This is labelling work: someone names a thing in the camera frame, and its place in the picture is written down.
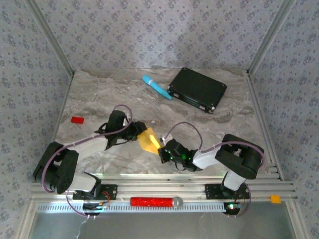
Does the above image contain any yellow paper sheet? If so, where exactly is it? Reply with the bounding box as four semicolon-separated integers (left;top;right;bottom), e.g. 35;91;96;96
138;127;161;155

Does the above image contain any blue cylinder stick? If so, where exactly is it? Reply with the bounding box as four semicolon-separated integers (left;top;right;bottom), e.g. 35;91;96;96
142;75;173;100

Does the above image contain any red glitter microphone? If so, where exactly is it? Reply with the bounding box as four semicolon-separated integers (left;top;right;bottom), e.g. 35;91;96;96
130;196;184;210

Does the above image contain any black controller board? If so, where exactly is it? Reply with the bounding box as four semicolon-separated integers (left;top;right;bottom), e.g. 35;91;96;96
223;202;246;216
83;202;110;215

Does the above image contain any black hard case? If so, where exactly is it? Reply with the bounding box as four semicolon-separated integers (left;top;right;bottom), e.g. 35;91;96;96
167;67;228;115

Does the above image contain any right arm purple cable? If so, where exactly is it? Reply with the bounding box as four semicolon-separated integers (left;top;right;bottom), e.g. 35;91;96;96
161;121;265;218

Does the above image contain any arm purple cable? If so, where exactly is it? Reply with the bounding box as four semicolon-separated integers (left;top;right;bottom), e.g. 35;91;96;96
42;104;133;219
161;121;265;218

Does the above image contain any aluminium base frame rail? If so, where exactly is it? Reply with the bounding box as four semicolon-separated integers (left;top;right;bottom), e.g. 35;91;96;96
29;173;299;203

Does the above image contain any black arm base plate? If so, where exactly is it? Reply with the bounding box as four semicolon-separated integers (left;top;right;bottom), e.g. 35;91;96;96
204;183;251;200
72;183;118;201

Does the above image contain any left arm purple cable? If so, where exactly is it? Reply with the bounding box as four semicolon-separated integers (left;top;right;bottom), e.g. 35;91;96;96
42;104;133;219

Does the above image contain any aluminium side rail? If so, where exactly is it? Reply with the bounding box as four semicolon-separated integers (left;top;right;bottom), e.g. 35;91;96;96
245;70;284;181
39;72;75;182

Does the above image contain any grey slotted cable duct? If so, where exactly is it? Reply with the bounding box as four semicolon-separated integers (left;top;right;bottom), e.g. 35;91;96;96
36;201;228;214

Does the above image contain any aluminium frame leg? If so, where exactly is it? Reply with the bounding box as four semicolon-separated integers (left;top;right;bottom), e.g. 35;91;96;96
14;201;38;239
285;201;308;239

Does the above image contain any aluminium corner post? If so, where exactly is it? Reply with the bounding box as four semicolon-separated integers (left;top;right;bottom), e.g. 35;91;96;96
24;0;76;77
246;0;297;75

